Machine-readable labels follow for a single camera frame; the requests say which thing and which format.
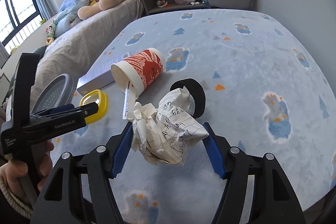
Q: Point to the pink plastic bag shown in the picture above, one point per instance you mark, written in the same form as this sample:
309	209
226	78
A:
184	2

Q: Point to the dark green pillow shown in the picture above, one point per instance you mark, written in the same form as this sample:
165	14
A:
40	51

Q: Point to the red white paper cup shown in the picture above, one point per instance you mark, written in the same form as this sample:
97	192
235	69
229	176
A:
140	70

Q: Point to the person's left hand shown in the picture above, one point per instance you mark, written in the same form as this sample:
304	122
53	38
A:
15	169

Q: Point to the bed with grey cover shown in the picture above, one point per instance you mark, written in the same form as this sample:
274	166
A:
75	51

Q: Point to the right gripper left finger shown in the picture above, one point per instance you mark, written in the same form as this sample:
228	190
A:
80	184

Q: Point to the playing card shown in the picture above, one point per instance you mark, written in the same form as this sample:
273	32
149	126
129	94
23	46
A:
129	101

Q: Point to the white paper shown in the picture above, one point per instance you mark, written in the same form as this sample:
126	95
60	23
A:
165	133

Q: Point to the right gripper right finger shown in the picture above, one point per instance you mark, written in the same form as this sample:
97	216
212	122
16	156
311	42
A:
274	199

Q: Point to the grey perforated trash basket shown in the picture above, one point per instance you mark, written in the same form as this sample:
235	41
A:
59	92

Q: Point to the blue folded quilt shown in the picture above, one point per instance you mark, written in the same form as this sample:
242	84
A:
67	16

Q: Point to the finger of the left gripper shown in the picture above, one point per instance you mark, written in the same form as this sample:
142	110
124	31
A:
53	111
66	121

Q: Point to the small green plush toy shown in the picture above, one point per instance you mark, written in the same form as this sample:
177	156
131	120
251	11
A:
50	31

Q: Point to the purple cardboard box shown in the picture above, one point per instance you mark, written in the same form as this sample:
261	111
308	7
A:
99	75

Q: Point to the light blue fleece blanket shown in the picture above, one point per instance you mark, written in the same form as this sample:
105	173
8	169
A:
264	93

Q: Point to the yellow square lid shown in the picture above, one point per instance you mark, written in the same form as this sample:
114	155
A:
95	105

